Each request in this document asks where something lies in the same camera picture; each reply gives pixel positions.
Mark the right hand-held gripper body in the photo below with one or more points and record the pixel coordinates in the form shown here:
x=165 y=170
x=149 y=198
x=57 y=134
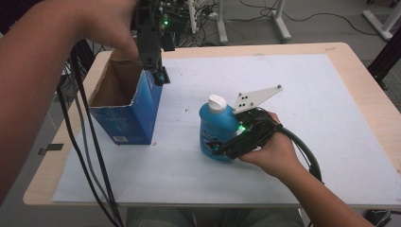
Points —
x=249 y=138

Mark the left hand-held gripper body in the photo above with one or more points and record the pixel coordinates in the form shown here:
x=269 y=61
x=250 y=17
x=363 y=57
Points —
x=151 y=34

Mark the blue cardboard box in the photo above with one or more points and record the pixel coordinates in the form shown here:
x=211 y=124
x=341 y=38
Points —
x=145 y=113

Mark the person's right hand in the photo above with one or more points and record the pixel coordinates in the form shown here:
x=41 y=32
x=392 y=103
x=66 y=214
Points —
x=277 y=154

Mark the person's left hand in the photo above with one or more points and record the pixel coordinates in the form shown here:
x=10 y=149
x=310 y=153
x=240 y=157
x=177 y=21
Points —
x=107 y=22

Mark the white mat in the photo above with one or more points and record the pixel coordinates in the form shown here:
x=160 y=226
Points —
x=315 y=126

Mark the person's grey pants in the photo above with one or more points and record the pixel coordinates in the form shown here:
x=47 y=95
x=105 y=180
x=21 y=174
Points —
x=220 y=218

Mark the white desk leg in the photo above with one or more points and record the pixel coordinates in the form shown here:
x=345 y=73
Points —
x=383 y=23
x=280 y=25
x=222 y=25

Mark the black tape strip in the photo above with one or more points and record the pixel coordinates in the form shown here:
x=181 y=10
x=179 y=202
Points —
x=51 y=149

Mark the wooden table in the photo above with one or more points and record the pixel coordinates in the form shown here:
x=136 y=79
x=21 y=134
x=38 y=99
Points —
x=362 y=60

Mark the black device on floor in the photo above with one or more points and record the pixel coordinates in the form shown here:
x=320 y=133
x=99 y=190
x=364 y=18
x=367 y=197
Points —
x=378 y=217

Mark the black metal stand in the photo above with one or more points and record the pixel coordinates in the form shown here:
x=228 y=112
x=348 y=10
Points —
x=386 y=56

